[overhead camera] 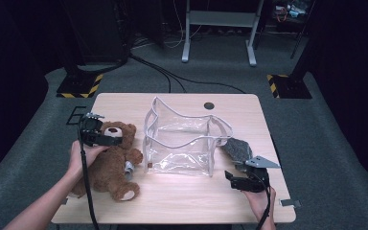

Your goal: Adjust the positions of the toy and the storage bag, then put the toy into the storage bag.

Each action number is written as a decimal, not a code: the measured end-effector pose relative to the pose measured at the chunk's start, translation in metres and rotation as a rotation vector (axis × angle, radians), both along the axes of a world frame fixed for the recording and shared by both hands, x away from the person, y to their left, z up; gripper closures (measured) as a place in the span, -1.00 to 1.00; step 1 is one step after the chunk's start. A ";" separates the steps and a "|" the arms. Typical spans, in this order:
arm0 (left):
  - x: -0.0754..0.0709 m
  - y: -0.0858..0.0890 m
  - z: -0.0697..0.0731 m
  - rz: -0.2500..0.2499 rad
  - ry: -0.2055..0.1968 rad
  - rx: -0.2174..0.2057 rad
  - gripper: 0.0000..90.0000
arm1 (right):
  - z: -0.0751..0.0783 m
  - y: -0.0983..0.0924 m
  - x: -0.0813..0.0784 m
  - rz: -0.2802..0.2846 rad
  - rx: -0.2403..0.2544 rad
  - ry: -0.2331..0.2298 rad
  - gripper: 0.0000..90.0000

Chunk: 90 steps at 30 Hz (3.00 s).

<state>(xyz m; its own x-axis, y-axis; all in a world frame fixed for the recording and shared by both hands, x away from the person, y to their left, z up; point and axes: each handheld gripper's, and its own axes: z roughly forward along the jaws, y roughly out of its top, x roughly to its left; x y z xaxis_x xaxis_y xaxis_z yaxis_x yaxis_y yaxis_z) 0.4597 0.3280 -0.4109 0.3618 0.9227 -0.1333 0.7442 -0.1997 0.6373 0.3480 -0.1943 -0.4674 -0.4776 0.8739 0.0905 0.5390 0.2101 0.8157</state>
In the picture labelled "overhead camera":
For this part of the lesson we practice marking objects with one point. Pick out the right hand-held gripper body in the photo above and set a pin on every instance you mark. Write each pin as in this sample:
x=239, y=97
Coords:
x=258, y=180

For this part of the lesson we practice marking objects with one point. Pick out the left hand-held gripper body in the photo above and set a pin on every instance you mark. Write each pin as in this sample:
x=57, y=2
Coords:
x=91, y=134

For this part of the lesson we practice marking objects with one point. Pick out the brown teddy bear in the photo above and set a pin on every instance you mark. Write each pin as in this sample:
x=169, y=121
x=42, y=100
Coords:
x=111, y=169

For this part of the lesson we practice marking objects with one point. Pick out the grey towel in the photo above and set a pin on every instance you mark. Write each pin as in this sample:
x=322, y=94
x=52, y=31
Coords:
x=236, y=148

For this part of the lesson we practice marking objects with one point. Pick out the clear plastic bag white trim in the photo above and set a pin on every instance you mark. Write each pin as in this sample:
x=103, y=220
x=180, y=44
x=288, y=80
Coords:
x=179, y=153

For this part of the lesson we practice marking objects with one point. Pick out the person's right hand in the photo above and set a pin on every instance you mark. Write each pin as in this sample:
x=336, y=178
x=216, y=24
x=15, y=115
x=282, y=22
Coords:
x=258, y=204

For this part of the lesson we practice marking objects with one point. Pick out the person's left hand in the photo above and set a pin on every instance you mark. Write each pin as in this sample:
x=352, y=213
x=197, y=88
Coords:
x=76, y=158

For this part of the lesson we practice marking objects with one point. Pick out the grey tape strip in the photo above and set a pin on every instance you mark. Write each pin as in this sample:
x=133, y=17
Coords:
x=290, y=202

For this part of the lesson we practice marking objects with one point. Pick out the black stand base striped edge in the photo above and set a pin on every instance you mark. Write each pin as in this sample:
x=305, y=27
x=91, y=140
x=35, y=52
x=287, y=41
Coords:
x=76, y=86
x=292, y=87

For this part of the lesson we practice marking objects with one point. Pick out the dark round table grommet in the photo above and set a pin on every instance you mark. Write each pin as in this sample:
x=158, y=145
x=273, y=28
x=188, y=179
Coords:
x=209, y=106

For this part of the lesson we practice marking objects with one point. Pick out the dark cabinet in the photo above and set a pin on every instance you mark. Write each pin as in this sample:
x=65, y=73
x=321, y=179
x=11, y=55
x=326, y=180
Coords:
x=102, y=32

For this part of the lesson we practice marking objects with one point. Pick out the dark cart with electronics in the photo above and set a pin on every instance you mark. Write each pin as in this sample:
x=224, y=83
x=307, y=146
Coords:
x=292, y=12

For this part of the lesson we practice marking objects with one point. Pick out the white metal desk frame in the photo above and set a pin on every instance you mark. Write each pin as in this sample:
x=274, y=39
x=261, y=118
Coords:
x=220, y=18

